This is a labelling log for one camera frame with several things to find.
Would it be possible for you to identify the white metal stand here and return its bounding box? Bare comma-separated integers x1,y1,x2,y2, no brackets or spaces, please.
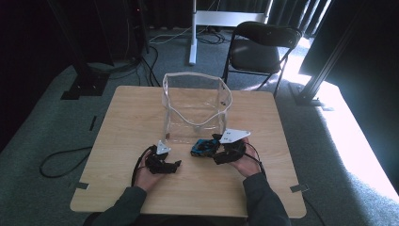
187,0,275,67

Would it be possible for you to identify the dark curtain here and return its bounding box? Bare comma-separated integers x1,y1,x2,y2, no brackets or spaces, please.
269,0,399,192

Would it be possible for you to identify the person's right hand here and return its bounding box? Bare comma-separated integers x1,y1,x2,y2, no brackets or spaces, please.
230,137,263,179

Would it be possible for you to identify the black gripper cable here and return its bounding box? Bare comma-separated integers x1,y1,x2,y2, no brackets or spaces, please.
130,144,158,188
244,142,268,181

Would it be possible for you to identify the white floor cable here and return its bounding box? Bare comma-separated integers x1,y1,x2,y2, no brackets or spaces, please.
148,25,193,45

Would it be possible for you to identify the black floor cable loop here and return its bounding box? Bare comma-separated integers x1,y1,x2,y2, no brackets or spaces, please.
39,146,94,179

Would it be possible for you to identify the black metal stand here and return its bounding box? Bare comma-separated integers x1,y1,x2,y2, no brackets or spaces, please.
287,0,370,108
46,0,111,101

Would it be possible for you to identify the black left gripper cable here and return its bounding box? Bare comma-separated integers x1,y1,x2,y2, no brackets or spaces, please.
130,144,158,188

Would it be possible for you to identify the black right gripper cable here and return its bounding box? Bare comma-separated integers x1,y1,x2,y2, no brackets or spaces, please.
244,142,268,181

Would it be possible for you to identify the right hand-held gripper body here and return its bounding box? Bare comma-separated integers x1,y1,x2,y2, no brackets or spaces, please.
215,128,251,165

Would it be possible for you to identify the blue toy car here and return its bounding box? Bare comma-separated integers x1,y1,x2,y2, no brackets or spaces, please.
189,137,221,158

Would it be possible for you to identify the person's left hand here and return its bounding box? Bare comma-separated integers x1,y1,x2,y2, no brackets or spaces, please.
134,153,168,193

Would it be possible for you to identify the black floor cable bundle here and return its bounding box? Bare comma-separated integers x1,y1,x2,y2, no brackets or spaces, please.
88,45,162,88

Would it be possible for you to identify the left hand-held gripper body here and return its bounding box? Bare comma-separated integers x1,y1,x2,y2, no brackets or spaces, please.
145,139,172,175

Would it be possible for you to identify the clear plastic zipper bag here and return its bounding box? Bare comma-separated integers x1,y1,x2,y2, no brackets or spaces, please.
161,72,233,145

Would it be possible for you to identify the black folding chair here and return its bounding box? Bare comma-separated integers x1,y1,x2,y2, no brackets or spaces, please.
221,21,303,98

